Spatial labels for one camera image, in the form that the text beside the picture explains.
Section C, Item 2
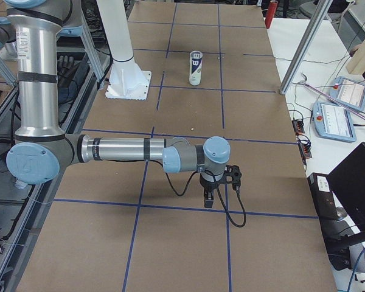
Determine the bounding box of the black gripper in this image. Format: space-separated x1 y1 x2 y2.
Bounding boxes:
200 173 224 209

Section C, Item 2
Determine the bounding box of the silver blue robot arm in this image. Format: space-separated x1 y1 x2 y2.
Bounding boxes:
6 1 233 208

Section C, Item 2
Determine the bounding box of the white tennis ball can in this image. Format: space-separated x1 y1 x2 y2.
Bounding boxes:
189 50 203 86

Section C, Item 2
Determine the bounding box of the brown paper table cover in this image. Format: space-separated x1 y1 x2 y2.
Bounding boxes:
17 1 336 291

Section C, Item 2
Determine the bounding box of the orange black terminal strip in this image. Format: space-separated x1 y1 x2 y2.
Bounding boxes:
291 119 312 161

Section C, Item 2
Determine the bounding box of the black desktop box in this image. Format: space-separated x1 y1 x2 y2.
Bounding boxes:
308 173 338 220

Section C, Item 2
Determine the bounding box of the near blue teach pendant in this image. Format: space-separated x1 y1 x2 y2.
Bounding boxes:
313 102 356 143

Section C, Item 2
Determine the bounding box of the blue teach pendant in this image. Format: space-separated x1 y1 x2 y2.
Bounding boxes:
313 102 356 143
330 76 365 111

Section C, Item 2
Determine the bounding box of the black computer monitor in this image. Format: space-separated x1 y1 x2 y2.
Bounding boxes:
327 142 365 230

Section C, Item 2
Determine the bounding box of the far blue teach pendant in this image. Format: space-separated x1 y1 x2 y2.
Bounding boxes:
330 76 365 111

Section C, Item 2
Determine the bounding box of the red cylinder tube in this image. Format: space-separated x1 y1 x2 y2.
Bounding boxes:
265 0 278 29

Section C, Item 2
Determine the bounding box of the wooden beam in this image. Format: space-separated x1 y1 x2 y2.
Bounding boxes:
346 40 365 75

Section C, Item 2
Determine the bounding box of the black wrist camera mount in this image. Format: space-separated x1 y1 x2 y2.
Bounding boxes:
224 165 242 192

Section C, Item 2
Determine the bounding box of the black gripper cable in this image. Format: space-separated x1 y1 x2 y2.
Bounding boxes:
163 161 248 228

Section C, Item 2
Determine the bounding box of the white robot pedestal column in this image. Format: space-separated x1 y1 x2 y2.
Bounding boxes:
97 0 151 100

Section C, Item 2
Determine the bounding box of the aluminium side frame rail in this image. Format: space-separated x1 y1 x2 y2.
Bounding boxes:
0 75 116 292

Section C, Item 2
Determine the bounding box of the aluminium frame post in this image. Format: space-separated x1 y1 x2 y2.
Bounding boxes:
279 0 333 95

